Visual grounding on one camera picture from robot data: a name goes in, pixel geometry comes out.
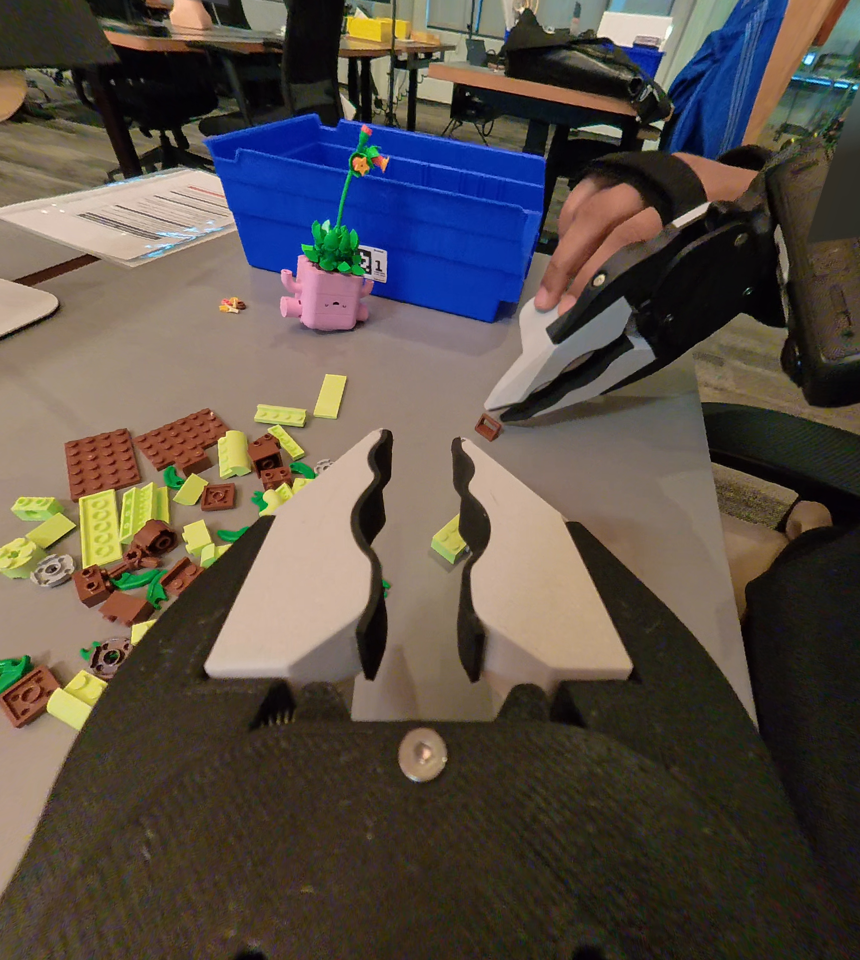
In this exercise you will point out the small orange brick piece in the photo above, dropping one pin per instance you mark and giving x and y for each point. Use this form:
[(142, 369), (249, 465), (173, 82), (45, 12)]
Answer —
[(233, 305)]

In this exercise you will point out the pile of mixed toy bricks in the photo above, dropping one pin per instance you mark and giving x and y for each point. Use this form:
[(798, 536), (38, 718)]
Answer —
[(100, 529)]

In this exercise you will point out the wooden post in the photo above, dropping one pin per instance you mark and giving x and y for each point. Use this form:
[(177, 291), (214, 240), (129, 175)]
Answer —
[(789, 67)]

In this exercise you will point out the person's right hand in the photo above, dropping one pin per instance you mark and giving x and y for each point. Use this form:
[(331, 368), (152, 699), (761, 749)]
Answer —
[(595, 225)]

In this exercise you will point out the pink brick pot figure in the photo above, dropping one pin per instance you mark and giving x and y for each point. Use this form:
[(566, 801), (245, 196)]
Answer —
[(325, 300)]

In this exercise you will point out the black bag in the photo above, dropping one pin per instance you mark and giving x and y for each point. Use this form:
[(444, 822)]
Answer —
[(587, 67)]

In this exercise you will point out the small yellow bin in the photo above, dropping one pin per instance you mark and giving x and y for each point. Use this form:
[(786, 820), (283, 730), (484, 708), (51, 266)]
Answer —
[(377, 28)]

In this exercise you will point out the white printed card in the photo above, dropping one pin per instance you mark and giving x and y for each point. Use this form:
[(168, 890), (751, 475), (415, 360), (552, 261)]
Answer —
[(137, 214)]

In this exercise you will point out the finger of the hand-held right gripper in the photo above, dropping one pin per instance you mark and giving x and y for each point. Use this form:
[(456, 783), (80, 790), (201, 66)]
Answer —
[(535, 360), (609, 371)]

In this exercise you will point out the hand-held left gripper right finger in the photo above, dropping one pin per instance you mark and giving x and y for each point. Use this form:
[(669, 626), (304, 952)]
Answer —
[(550, 600)]

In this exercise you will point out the black office chair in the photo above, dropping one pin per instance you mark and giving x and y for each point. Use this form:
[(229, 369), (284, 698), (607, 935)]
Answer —
[(167, 97)]

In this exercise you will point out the wooden background table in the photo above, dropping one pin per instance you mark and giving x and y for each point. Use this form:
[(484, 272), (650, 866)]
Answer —
[(535, 94)]

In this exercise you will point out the brown square frame piece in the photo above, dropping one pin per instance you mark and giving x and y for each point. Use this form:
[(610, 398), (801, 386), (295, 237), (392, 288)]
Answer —
[(488, 426)]

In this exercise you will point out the blue jacket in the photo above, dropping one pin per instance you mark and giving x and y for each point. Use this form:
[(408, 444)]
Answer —
[(729, 75)]

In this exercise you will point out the person's right forearm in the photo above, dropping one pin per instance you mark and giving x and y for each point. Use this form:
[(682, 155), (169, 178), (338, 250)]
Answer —
[(726, 176)]

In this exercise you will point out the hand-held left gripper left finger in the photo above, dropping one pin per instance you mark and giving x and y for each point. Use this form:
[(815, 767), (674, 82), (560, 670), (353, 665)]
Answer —
[(287, 600)]

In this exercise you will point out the lime smooth tile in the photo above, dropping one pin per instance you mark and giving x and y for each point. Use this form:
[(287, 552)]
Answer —
[(330, 396)]

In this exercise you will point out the blue plastic bin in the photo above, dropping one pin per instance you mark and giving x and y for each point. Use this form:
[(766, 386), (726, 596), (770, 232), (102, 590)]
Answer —
[(445, 240)]

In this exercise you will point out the lime long studded plate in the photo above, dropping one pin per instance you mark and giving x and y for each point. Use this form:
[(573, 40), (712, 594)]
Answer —
[(448, 540)]

